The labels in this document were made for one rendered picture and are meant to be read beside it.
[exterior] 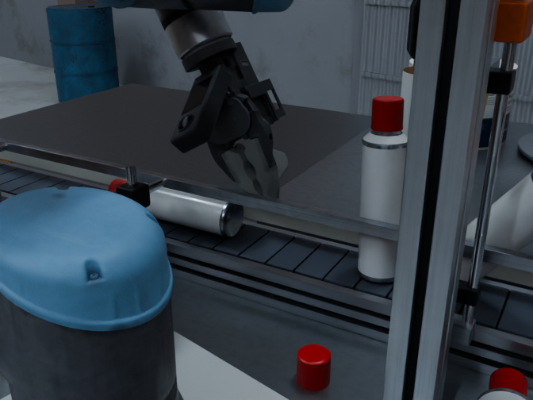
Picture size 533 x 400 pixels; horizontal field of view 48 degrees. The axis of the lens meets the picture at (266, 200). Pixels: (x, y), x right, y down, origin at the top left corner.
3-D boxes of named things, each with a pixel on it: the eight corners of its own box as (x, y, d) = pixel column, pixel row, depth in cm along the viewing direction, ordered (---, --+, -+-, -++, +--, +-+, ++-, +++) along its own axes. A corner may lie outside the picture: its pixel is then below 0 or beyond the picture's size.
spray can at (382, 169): (393, 287, 67) (404, 104, 60) (350, 277, 69) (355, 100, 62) (408, 268, 71) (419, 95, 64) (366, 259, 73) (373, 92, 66)
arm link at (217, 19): (194, 6, 69) (150, 37, 74) (212, 43, 70) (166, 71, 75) (231, 1, 75) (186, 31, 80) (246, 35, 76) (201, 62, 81)
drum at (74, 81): (133, 98, 525) (124, 4, 494) (79, 110, 488) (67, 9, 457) (98, 90, 557) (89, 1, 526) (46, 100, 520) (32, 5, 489)
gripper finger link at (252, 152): (309, 188, 78) (279, 123, 77) (288, 203, 73) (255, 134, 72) (290, 194, 80) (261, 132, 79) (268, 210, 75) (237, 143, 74)
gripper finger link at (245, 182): (290, 194, 80) (261, 132, 79) (268, 210, 75) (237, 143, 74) (273, 201, 82) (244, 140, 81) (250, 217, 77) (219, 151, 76)
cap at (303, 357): (289, 378, 61) (289, 351, 59) (312, 364, 63) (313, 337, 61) (313, 395, 58) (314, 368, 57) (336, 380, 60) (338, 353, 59)
